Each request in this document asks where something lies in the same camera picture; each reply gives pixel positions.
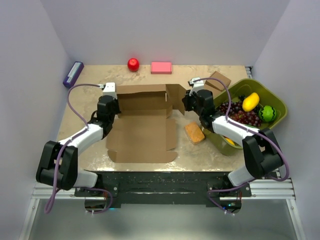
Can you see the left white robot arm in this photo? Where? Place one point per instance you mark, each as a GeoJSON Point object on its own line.
{"type": "Point", "coordinates": [58, 166]}

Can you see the small brown box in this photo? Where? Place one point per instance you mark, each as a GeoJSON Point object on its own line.
{"type": "Point", "coordinates": [210, 88]}
{"type": "Point", "coordinates": [217, 84]}

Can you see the purple grapes bunch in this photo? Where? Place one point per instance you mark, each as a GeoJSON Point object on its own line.
{"type": "Point", "coordinates": [237, 114]}

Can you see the large brown cardboard box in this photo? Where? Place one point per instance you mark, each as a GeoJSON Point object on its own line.
{"type": "Point", "coordinates": [144, 131]}

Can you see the purple flat box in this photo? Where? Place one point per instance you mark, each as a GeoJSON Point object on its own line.
{"type": "Point", "coordinates": [73, 74]}

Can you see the orange sponge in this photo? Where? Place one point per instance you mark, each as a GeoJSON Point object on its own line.
{"type": "Point", "coordinates": [194, 133]}

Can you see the small brown box left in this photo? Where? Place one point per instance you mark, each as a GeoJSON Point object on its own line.
{"type": "Point", "coordinates": [210, 88]}

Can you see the olive green plastic bin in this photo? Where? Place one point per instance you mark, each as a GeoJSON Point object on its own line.
{"type": "Point", "coordinates": [246, 87]}

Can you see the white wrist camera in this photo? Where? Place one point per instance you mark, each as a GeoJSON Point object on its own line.
{"type": "Point", "coordinates": [196, 85]}
{"type": "Point", "coordinates": [109, 89]}

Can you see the toy watermelon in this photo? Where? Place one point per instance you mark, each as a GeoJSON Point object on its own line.
{"type": "Point", "coordinates": [267, 113]}

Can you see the red apple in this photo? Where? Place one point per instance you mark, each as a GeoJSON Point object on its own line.
{"type": "Point", "coordinates": [133, 64]}

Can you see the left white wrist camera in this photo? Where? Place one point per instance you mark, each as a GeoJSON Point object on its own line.
{"type": "Point", "coordinates": [109, 89]}

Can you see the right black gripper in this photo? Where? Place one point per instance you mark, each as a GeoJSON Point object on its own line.
{"type": "Point", "coordinates": [188, 99]}

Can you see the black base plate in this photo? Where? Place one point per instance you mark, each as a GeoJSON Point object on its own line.
{"type": "Point", "coordinates": [212, 189]}

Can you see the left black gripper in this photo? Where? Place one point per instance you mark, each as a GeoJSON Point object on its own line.
{"type": "Point", "coordinates": [115, 102]}

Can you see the yellow mango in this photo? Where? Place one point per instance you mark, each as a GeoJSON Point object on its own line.
{"type": "Point", "coordinates": [250, 102]}

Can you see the small brown box right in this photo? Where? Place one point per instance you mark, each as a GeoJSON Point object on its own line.
{"type": "Point", "coordinates": [217, 84]}

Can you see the pink flat box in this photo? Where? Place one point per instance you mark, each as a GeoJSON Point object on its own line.
{"type": "Point", "coordinates": [161, 68]}

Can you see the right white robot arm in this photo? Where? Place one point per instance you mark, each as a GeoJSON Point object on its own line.
{"type": "Point", "coordinates": [262, 154]}

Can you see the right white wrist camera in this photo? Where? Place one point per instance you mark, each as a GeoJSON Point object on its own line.
{"type": "Point", "coordinates": [196, 85]}

